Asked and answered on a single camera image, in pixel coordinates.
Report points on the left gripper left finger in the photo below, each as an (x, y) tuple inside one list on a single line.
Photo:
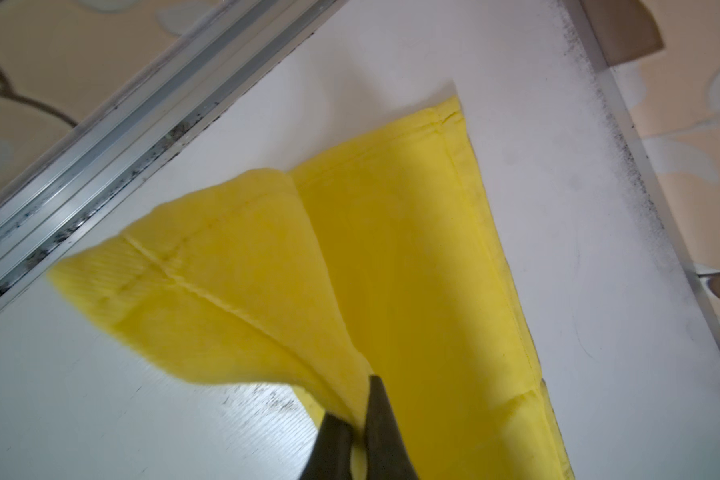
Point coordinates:
[(331, 454)]

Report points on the yellow trousers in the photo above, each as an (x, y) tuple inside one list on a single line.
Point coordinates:
[(377, 257)]

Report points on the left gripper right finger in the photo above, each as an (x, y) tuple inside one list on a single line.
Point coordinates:
[(387, 457)]

